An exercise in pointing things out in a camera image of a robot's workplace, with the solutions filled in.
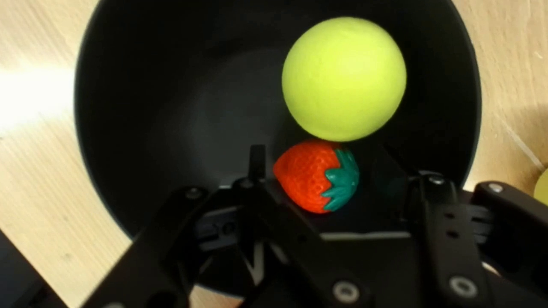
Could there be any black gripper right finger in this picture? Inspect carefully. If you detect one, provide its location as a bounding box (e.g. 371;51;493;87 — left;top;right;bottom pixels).
400;169;548;308

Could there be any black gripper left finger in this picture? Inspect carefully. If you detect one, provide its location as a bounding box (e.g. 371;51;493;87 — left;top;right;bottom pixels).
83;143;321;308

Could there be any yellow lemon toy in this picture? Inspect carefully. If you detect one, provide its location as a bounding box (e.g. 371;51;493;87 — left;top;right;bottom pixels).
532;167;548;206
280;15;409;143

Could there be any red strawberry toy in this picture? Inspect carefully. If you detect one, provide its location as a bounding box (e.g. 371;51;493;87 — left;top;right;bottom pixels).
272;140;361;215

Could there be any black plastic bowl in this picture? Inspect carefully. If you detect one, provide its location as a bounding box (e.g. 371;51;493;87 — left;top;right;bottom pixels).
73;0;484;244

